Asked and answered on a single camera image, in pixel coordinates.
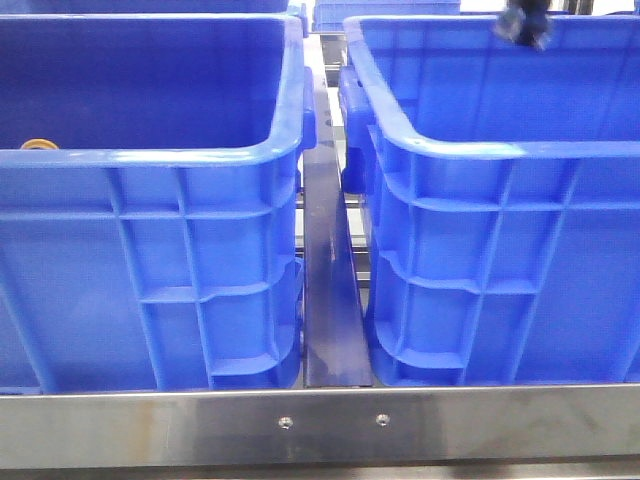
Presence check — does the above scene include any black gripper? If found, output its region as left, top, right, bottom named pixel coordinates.
left=493, top=0, right=551, bottom=50

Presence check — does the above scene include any yellow mushroom push button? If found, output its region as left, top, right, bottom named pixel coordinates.
left=20, top=138, right=59, bottom=150

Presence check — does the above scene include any right front blue bin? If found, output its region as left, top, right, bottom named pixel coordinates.
left=340, top=15, right=639, bottom=386

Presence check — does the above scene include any blue bin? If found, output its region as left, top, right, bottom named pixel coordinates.
left=312, top=0, right=461, bottom=33
left=1, top=14, right=316, bottom=395
left=340, top=15, right=639, bottom=386
left=1, top=0, right=308, bottom=37

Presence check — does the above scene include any rear centre blue bin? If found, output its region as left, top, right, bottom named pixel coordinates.
left=312, top=0, right=461, bottom=33

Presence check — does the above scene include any steel divider bar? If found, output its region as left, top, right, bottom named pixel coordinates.
left=301, top=74, right=374, bottom=389

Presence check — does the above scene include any left front blue bin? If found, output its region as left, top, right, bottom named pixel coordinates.
left=1, top=14, right=316, bottom=395

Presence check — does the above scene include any rear left blue bin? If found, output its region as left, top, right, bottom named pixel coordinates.
left=1, top=0, right=308, bottom=37

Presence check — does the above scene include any steel front shelf rail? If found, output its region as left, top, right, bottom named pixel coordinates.
left=1, top=384, right=639, bottom=469

